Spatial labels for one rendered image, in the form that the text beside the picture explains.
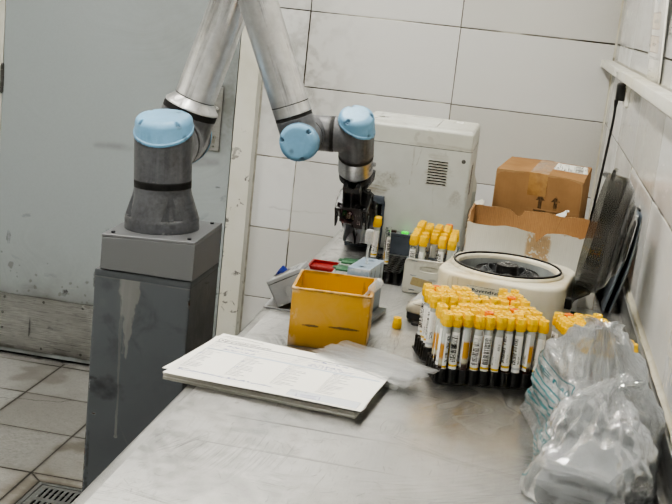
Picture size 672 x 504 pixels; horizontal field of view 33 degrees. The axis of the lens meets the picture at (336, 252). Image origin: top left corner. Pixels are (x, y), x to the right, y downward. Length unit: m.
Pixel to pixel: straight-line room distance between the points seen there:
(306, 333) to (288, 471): 0.51
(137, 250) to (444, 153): 0.78
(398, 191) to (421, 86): 1.33
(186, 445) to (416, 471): 0.29
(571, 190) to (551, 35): 1.03
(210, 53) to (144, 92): 1.76
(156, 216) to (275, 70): 0.37
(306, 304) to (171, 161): 0.53
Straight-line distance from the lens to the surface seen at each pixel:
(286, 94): 2.21
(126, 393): 2.34
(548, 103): 3.93
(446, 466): 1.48
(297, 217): 4.07
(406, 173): 2.65
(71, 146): 4.23
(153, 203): 2.27
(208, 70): 2.37
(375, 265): 2.07
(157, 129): 2.25
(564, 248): 2.36
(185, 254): 2.22
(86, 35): 4.18
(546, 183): 3.00
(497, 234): 2.36
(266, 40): 2.21
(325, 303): 1.86
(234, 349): 1.79
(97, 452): 2.41
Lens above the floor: 1.44
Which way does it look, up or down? 12 degrees down
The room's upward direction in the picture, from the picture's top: 6 degrees clockwise
